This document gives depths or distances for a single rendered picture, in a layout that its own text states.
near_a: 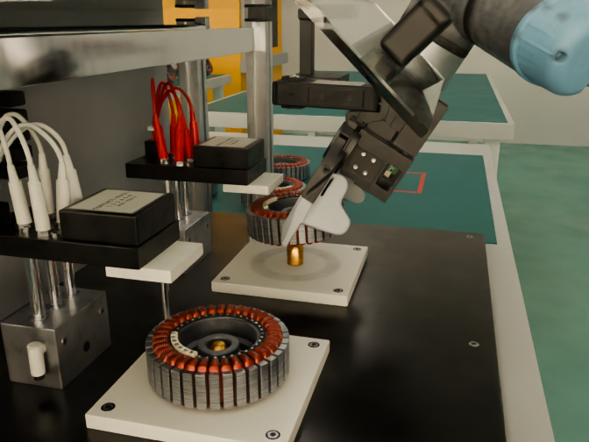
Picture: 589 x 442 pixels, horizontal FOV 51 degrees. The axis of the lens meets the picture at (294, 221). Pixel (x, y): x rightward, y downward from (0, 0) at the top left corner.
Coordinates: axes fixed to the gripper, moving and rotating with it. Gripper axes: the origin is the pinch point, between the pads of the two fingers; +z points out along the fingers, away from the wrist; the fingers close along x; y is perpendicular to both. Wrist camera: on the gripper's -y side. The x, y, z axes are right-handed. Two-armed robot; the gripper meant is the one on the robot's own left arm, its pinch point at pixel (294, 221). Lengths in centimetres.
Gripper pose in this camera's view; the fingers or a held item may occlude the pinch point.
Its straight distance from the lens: 69.7
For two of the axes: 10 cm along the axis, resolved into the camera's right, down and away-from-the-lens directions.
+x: 2.5, -3.0, 9.2
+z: -4.8, 7.8, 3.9
